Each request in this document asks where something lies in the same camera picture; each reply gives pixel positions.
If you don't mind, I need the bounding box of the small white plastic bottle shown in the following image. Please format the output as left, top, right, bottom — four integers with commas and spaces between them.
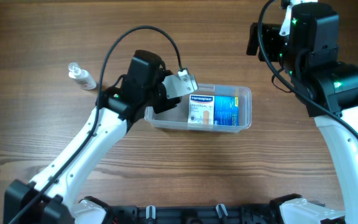
68, 62, 97, 90

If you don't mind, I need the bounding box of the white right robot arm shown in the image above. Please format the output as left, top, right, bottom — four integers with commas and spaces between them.
247, 1, 358, 223

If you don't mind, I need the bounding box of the white Hansaplast plaster box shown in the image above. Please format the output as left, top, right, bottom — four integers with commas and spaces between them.
188, 95, 214, 125

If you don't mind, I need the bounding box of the blue cough drops box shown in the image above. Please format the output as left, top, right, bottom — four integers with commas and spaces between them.
214, 96, 239, 126

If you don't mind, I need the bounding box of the clear plastic container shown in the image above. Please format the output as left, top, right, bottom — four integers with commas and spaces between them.
145, 83, 252, 133

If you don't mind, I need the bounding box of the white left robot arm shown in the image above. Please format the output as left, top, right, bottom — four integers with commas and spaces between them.
3, 50, 197, 223

